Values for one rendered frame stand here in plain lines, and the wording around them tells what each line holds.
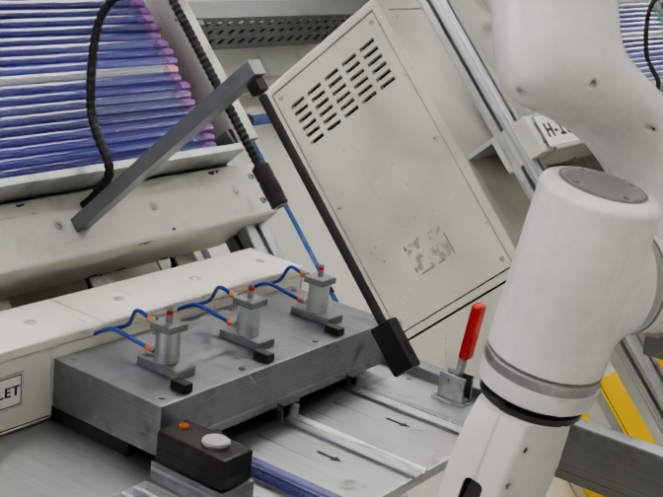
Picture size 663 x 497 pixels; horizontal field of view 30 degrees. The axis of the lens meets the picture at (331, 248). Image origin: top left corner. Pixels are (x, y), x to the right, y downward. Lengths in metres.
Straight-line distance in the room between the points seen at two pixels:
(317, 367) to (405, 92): 1.06
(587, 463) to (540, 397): 0.40
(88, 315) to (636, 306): 0.54
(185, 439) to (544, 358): 0.33
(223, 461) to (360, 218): 1.33
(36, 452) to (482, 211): 1.21
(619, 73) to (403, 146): 1.37
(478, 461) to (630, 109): 0.26
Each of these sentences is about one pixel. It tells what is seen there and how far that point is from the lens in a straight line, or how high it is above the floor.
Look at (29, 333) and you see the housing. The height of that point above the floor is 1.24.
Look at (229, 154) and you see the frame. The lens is 1.41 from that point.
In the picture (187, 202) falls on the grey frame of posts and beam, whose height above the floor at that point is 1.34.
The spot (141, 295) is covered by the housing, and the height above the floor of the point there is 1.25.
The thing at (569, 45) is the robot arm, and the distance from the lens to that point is 0.85.
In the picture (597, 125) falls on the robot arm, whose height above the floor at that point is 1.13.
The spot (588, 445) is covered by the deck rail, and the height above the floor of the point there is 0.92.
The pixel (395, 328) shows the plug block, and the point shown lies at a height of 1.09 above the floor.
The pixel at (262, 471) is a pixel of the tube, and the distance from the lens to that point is 1.06.
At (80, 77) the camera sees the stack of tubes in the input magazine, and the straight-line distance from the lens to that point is 1.33.
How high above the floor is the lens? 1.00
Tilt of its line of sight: 10 degrees up
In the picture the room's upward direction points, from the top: 28 degrees counter-clockwise
